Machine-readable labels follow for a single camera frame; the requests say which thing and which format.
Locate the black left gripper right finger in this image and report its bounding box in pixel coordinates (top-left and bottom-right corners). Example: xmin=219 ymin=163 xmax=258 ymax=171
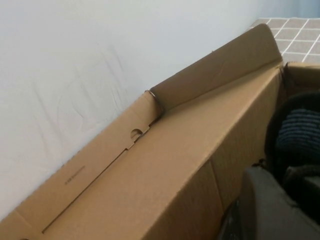
xmin=287 ymin=175 xmax=320 ymax=213

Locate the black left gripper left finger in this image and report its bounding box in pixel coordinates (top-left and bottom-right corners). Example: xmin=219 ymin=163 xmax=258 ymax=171
xmin=242 ymin=166 xmax=320 ymax=240

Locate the brown cardboard shoe box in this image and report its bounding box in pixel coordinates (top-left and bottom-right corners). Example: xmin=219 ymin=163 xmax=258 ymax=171
xmin=0 ymin=23 xmax=320 ymax=240

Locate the grey white-grid tablecloth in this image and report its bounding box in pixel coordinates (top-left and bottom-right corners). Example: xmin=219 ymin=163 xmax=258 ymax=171
xmin=254 ymin=16 xmax=320 ymax=63

